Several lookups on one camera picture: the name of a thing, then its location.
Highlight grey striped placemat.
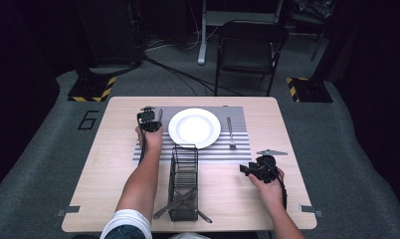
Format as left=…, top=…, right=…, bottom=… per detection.
left=132, top=106, right=253, bottom=163

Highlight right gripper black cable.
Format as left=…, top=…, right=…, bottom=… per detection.
left=267, top=158, right=289, bottom=211

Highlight white round plate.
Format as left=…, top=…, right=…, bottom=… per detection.
left=167, top=108, right=222, bottom=150

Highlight black wire cutlery basket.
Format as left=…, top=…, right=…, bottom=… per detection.
left=167, top=142, right=200, bottom=223

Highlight black cutlery piece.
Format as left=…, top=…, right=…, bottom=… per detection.
left=152, top=188, right=198, bottom=220
left=169, top=195, right=213, bottom=224

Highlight black cabinet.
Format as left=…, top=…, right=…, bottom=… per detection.
left=72, top=0, right=145, bottom=68

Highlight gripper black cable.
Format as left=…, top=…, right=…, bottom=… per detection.
left=267, top=158, right=289, bottom=211
left=136, top=119, right=148, bottom=166

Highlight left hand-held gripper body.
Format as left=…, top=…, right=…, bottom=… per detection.
left=136, top=106, right=160, bottom=133

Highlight white desk frame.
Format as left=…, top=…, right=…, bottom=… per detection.
left=197, top=0, right=286, bottom=66

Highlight black-handled fork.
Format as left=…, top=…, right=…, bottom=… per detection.
left=226, top=116, right=238, bottom=151

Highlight person's right hand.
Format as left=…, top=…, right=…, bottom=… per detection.
left=248, top=167, right=287, bottom=211

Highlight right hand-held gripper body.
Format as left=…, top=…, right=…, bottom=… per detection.
left=251, top=148, right=289, bottom=184

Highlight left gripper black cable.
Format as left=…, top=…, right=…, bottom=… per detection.
left=136, top=119, right=148, bottom=166

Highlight black folding chair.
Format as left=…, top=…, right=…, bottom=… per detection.
left=214, top=19, right=290, bottom=98

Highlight person's white clothing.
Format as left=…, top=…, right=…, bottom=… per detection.
left=99, top=208, right=211, bottom=239

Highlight grey table edge bracket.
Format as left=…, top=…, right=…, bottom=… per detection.
left=299, top=203, right=324, bottom=219
left=56, top=205, right=82, bottom=218

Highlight person's left hand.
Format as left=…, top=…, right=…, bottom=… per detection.
left=134, top=124, right=164, bottom=154

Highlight black floor cables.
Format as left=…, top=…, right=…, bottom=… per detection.
left=142, top=54, right=244, bottom=98

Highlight black stand base striped edge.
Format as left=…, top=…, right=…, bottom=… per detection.
left=286, top=76, right=334, bottom=104
left=67, top=75, right=117, bottom=104

